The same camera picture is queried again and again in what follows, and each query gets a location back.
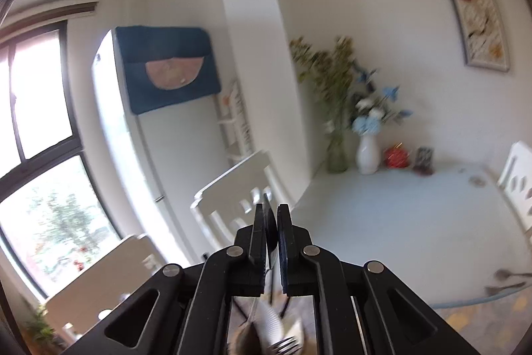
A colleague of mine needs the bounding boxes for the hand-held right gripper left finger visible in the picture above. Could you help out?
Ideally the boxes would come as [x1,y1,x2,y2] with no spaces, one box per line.
[62,204,267,355]

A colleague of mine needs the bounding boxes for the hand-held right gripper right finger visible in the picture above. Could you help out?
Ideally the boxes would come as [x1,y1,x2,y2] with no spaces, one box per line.
[277,204,479,355]

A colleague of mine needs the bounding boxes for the white rice spoon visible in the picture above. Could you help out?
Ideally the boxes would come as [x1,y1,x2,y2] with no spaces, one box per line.
[255,303,285,343]

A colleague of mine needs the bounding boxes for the white dining chair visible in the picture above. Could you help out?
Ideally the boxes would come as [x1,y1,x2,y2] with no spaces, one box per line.
[190,150,301,258]
[496,141,532,232]
[44,234,168,345]

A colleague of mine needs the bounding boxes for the glass vase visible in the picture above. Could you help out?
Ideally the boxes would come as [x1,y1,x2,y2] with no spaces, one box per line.
[326,130,349,173]

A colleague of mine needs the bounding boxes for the white ribbed vase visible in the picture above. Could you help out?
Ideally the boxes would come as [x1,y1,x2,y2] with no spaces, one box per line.
[355,134,380,175]

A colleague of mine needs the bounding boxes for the white refrigerator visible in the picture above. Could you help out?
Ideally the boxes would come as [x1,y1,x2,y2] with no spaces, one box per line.
[90,28,233,268]

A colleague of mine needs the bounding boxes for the white carved shelf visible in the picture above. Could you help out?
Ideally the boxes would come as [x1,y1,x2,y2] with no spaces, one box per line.
[214,81,255,168]

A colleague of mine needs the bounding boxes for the red lidded tea cup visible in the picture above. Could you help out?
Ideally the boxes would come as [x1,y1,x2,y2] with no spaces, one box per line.
[382,145,410,169]

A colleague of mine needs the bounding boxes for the phone stand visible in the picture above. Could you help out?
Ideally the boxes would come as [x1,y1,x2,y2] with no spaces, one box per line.
[413,146,435,176]

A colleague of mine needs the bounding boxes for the blue and white flowers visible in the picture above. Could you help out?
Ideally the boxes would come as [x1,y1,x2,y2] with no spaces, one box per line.
[351,66,414,137]

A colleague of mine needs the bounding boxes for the dried flower bouquet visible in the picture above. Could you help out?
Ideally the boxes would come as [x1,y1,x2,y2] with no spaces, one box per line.
[289,36,358,135]

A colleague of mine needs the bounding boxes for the blue refrigerator cover cloth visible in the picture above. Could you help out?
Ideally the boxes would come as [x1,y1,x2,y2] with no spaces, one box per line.
[114,26,221,115]

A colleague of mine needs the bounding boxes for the green potted plant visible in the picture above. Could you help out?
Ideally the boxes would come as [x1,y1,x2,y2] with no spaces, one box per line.
[23,303,57,351]

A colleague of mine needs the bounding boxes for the black framed window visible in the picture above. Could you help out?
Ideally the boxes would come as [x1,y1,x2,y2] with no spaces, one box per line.
[0,20,121,299]

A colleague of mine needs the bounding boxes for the wooden curtain box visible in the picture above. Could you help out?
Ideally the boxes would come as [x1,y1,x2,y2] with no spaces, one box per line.
[6,0,101,29]

